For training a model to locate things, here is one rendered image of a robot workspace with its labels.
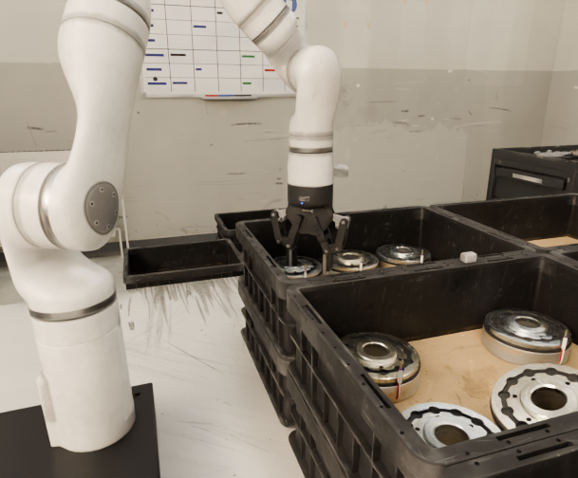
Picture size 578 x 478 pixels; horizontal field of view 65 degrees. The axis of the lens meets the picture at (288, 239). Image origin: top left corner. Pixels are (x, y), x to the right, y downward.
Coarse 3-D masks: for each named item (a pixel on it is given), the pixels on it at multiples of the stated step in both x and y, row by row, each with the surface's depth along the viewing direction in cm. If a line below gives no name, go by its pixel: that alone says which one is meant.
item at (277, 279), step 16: (400, 208) 92; (416, 208) 92; (240, 224) 81; (256, 224) 83; (464, 224) 81; (240, 240) 78; (256, 240) 72; (496, 240) 74; (512, 240) 72; (256, 256) 67; (480, 256) 65; (496, 256) 65; (272, 272) 59; (352, 272) 59; (368, 272) 59; (272, 288) 60
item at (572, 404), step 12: (528, 384) 45; (540, 384) 44; (552, 384) 44; (564, 384) 44; (528, 396) 44; (564, 396) 43; (576, 396) 42; (528, 408) 43; (564, 408) 41; (576, 408) 41
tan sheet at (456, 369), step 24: (456, 336) 64; (480, 336) 64; (432, 360) 58; (456, 360) 58; (480, 360) 58; (504, 360) 58; (576, 360) 58; (432, 384) 53; (456, 384) 53; (480, 384) 53; (480, 408) 49
